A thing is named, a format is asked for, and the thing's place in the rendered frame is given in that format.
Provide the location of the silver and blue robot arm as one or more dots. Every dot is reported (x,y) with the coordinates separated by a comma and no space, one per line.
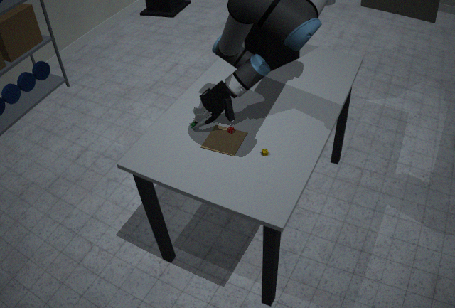
(290,21)

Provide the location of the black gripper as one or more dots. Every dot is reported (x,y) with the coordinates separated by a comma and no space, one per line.
(215,104)

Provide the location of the tan mat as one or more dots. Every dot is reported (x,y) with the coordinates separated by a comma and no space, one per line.
(219,140)

